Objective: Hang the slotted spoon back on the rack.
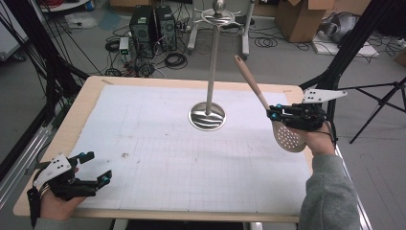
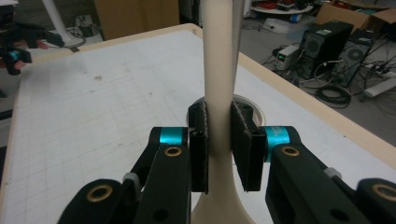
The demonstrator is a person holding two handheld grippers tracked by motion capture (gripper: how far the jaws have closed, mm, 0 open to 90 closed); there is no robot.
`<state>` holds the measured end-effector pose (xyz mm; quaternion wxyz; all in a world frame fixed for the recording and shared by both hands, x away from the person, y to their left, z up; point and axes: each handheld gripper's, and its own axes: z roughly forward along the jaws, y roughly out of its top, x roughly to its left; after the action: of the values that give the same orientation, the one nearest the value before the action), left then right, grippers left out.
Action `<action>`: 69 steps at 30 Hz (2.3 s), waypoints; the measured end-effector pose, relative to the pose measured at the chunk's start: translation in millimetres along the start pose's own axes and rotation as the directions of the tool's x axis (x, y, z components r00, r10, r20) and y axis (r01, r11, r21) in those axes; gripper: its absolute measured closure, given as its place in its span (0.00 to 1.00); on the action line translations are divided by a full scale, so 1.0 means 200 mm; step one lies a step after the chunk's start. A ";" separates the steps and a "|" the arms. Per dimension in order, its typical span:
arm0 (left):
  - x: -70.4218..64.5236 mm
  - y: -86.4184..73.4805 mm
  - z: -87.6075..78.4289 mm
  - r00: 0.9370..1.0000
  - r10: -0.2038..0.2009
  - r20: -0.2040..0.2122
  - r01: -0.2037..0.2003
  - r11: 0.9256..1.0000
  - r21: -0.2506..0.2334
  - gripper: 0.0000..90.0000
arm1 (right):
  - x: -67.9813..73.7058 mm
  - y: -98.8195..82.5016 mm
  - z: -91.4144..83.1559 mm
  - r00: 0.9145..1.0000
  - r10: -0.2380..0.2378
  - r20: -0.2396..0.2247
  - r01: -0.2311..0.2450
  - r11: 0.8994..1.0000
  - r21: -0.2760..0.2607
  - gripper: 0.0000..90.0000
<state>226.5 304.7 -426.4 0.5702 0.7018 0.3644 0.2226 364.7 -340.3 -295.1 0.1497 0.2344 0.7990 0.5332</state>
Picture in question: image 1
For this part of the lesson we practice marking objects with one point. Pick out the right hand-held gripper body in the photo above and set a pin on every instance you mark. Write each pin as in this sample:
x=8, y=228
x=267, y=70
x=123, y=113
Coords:
x=306, y=116

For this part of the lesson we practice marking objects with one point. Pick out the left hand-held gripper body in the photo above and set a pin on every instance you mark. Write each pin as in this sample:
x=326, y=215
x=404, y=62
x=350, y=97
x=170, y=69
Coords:
x=63, y=188

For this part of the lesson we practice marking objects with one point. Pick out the beige slotted spoon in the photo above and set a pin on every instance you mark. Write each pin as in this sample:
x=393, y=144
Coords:
x=287, y=137

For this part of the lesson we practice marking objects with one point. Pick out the person's left hand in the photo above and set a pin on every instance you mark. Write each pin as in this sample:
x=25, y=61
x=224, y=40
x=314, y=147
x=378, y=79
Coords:
x=59, y=207

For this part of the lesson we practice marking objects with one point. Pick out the person's right hand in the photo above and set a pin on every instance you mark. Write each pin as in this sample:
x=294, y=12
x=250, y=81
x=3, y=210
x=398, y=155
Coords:
x=319, y=142

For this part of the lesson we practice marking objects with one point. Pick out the white grid mat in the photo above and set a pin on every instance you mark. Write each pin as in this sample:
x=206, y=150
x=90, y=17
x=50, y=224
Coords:
x=159, y=159

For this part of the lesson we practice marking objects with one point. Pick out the metal utensil rack stand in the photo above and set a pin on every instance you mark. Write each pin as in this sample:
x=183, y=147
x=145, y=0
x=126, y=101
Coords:
x=207, y=123

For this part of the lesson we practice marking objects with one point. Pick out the flat white board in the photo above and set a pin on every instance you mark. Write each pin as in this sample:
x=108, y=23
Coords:
x=338, y=49

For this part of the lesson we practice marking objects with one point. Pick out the black tripod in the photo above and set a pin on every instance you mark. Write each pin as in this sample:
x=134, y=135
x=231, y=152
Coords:
x=379, y=102

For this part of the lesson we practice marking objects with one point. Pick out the brown cardboard box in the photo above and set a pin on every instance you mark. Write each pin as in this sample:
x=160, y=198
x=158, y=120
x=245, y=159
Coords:
x=300, y=19

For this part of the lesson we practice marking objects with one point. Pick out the grey bag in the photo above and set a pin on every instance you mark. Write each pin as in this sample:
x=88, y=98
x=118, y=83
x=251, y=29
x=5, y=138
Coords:
x=341, y=27

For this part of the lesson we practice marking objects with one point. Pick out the small white electronic box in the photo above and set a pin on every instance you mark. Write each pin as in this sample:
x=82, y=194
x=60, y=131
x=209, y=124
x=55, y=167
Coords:
x=124, y=44

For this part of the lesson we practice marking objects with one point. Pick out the black computer tower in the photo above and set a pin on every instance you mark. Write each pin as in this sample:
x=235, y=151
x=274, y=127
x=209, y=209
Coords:
x=166, y=28
x=142, y=30

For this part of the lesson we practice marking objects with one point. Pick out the white cabinet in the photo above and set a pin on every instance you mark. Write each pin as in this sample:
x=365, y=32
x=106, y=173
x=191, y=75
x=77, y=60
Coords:
x=9, y=38

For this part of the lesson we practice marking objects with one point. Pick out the aluminium rail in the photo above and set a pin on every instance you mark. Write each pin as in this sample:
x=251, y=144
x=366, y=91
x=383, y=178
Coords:
x=365, y=217
x=22, y=163

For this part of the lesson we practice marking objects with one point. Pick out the white wheeled stand frame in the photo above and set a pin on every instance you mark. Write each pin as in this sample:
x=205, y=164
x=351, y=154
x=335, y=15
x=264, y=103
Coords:
x=245, y=38

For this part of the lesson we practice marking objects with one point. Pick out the black metal frame post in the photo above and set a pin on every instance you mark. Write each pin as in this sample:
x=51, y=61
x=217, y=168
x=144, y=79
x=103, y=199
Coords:
x=48, y=64
x=344, y=48

